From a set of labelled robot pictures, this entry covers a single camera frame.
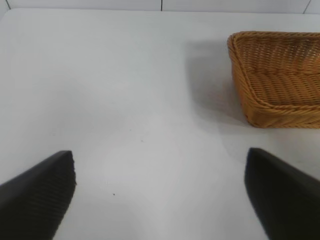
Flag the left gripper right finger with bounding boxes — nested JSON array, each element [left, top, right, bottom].
[[243, 147, 320, 240]]

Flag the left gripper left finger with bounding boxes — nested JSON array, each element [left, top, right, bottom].
[[0, 149, 77, 240]]

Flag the brown woven wicker basket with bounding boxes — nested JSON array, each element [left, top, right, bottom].
[[226, 30, 320, 130]]

